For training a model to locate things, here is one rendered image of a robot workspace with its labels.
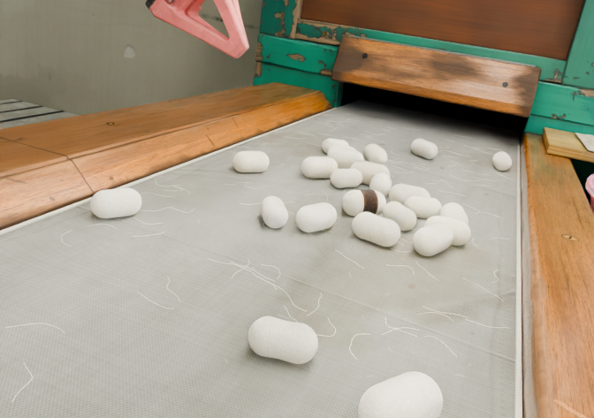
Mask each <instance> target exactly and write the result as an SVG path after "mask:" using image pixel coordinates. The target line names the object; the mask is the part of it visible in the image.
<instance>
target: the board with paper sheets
mask: <svg viewBox="0 0 594 418"><path fill-rule="evenodd" d="M542 135H543V138H544V144H545V148H546V152H547V153H548V154H552V155H556V156H564V157H568V158H573V159H577V160H582V161H586V162H590V163H594V151H590V150H588V149H587V148H586V147H585V146H584V145H583V143H582V142H581V140H580V139H579V137H578V136H577V135H576V133H571V132H566V131H561V130H557V129H551V128H547V127H545V128H544V130H543V133H542Z"/></svg>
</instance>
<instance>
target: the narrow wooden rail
mask: <svg viewBox="0 0 594 418"><path fill-rule="evenodd" d="M520 185H521V274H522V418H594V213H593V211H592V209H591V206H590V204H589V201H588V199H587V197H586V194H585V192H584V191H583V187H582V185H581V183H580V180H579V178H578V177H577V174H576V172H575V168H574V166H573V165H572V162H571V160H570V158H568V157H564V156H556V155H552V154H548V153H547V152H546V148H545V142H544V138H543V135H542V134H537V133H529V132H525V133H524V134H523V136H522V142H521V146H520Z"/></svg>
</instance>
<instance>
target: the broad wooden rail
mask: <svg viewBox="0 0 594 418"><path fill-rule="evenodd" d="M330 109H333V107H332V106H331V104H330V102H329V101H328V99H327V97H326V96H325V94H324V93H323V92H321V91H319V90H315V89H310V88H305V87H297V86H293V85H288V84H284V83H279V82H271V83H266V84H262V85H256V86H251V87H241V88H236V89H231V90H225V91H220V92H215V93H210V94H205V95H195V96H189V97H185V98H179V99H174V100H169V101H163V102H158V103H149V104H143V105H138V106H133V107H128V108H123V109H117V110H107V111H103V112H97V113H92V114H87V115H81V116H77V117H71V118H61V119H56V120H51V121H46V122H41V123H35V124H30V125H21V126H15V127H10V128H5V129H0V231H2V230H3V229H6V228H9V227H12V226H14V225H16V224H20V223H23V222H26V221H28V220H30V219H33V218H36V217H39V216H42V215H45V214H47V213H50V212H52V211H55V210H57V209H61V208H63V207H66V206H69V205H72V204H74V203H76V202H79V201H83V200H86V199H88V198H90V197H93V196H94V194H96V193H97V192H99V191H101V190H109V189H115V188H117V187H120V186H123V185H126V184H129V183H132V182H134V181H136V180H139V179H143V178H146V177H148V176H150V175H153V174H156V173H158V172H160V171H165V170H167V169H170V168H172V167H175V166H177V165H180V164H183V163H186V162H189V161H192V160H194V159H196V158H199V157H201V156H206V155H208V154H210V153H213V152H216V151H218V150H220V149H223V148H227V147H230V146H232V145H235V144H237V143H240V142H243V141H246V140H249V139H252V138H254V137H256V136H259V135H261V134H264V133H268V132H270V131H273V130H276V129H279V128H280V127H283V126H286V125H290V124H292V123H295V122H297V121H300V120H303V119H304V118H309V117H312V116H314V115H316V114H319V113H321V112H324V111H327V110H330Z"/></svg>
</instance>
